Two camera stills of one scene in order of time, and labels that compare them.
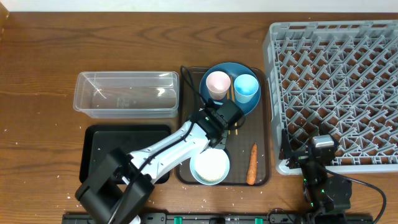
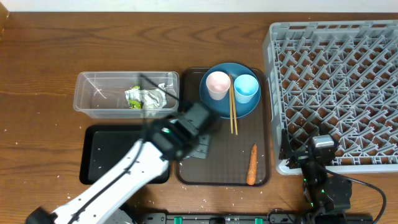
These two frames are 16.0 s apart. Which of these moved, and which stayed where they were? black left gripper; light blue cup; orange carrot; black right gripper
Moved: black left gripper
Stayed: orange carrot; light blue cup; black right gripper
